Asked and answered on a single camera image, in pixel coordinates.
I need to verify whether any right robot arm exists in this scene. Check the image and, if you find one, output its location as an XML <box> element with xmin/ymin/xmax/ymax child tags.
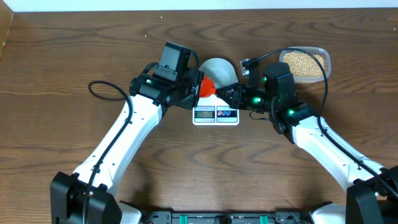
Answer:
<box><xmin>216</xmin><ymin>62</ymin><xmax>397</xmax><ymax>223</ymax></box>

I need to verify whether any clear plastic soybean container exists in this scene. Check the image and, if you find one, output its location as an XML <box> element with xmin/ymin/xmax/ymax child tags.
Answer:
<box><xmin>279</xmin><ymin>47</ymin><xmax>331</xmax><ymax>84</ymax></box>

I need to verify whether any white digital kitchen scale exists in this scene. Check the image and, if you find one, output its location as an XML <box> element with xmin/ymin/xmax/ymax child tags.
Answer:
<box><xmin>192</xmin><ymin>94</ymin><xmax>240</xmax><ymax>126</ymax></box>

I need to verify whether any red measuring scoop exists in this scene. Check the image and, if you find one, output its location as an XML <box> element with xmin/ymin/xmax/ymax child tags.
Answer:
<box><xmin>200</xmin><ymin>76</ymin><xmax>216</xmax><ymax>98</ymax></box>

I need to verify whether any black cable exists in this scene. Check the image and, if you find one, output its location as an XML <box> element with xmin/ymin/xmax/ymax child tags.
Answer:
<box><xmin>81</xmin><ymin>80</ymin><xmax>134</xmax><ymax>224</ymax></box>
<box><xmin>248</xmin><ymin>47</ymin><xmax>398</xmax><ymax>200</ymax></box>

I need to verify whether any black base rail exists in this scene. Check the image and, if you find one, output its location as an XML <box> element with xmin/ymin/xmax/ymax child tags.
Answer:
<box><xmin>138</xmin><ymin>211</ymin><xmax>311</xmax><ymax>224</ymax></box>

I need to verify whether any grey bowl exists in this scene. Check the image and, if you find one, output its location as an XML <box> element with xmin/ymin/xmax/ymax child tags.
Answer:
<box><xmin>199</xmin><ymin>58</ymin><xmax>238</xmax><ymax>88</ymax></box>

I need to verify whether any right black cable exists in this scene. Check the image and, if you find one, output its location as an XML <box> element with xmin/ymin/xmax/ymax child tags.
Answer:
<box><xmin>248</xmin><ymin>47</ymin><xmax>398</xmax><ymax>200</ymax></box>

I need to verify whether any left black cable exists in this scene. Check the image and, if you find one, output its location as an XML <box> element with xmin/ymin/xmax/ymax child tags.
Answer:
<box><xmin>81</xmin><ymin>80</ymin><xmax>134</xmax><ymax>224</ymax></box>

